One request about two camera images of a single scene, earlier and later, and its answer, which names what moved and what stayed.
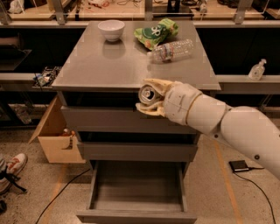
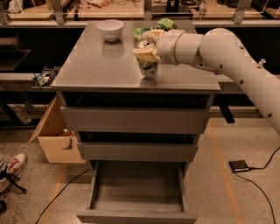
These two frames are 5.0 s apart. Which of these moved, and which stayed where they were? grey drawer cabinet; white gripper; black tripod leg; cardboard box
Moved: white gripper
Stayed: grey drawer cabinet; cardboard box; black tripod leg
